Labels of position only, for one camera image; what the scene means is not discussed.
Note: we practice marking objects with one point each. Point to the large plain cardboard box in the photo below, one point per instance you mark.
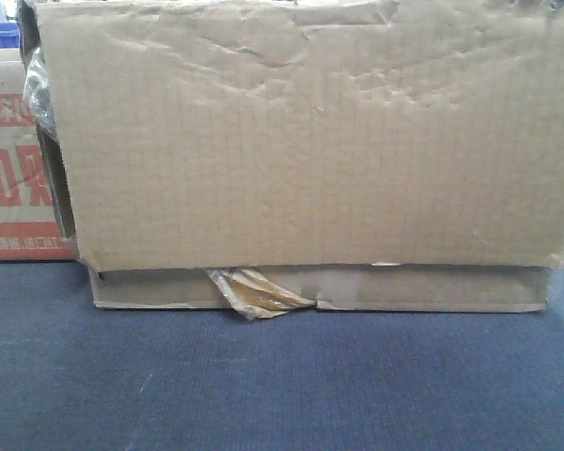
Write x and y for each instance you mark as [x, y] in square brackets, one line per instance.
[369, 155]

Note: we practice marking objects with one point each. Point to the red printed cardboard box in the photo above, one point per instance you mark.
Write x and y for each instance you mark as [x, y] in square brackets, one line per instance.
[28, 230]

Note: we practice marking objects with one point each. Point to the peeling brown packing tape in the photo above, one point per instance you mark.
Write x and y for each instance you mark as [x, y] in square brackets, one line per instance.
[253, 295]

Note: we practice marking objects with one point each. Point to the crumpled clear plastic wrap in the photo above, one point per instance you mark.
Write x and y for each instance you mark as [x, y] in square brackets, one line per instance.
[36, 93]

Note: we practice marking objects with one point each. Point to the blue plastic crate far left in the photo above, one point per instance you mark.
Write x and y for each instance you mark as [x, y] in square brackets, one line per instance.
[9, 35]

